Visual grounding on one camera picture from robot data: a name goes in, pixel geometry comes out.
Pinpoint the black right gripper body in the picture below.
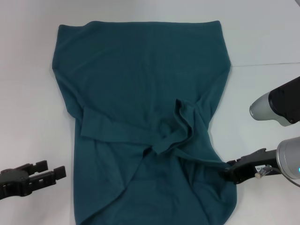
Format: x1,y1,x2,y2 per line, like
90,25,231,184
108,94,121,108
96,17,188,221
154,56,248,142
234,148,281,185

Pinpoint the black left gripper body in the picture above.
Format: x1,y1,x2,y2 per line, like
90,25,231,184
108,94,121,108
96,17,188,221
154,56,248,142
0,165,32,201

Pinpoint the teal blue shirt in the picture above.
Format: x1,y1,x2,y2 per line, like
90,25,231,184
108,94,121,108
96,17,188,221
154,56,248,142
51,20,239,225

